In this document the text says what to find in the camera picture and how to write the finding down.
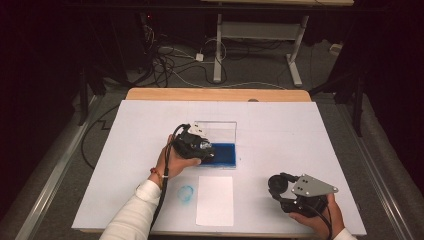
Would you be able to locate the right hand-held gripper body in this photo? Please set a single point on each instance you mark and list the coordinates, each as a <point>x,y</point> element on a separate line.
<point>311,186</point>

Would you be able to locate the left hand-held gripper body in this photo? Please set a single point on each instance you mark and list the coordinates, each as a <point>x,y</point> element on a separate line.
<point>186,145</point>

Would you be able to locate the blue ink pad clear case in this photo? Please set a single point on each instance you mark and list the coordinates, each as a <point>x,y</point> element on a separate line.
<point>225,155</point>

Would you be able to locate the person's left hand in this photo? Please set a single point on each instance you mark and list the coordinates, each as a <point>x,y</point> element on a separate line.
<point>171,163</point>

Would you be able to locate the person's right hand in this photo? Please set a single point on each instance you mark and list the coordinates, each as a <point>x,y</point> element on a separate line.
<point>328,223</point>

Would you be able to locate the white table cover sheet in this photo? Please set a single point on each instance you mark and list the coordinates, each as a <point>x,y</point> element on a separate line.
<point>273,133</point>

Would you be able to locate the white paper sheet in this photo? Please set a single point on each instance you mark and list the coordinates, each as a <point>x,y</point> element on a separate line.
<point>215,201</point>

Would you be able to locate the round table grommet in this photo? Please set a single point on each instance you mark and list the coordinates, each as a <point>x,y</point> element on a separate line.
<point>253,100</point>

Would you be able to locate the white power adapter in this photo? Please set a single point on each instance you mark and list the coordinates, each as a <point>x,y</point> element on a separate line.
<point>199,57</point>

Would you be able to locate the black metal stand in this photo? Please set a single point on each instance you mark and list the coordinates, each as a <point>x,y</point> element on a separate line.
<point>83,100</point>
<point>358,106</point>

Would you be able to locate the light wooden desk top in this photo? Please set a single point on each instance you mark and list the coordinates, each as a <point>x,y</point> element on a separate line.
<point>276,2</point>

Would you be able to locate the grey metal floor rail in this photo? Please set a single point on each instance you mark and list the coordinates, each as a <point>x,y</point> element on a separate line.
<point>53,180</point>
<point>376,173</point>

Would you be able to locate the white metal desk frame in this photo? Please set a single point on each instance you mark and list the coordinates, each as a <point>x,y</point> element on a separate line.
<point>260,30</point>

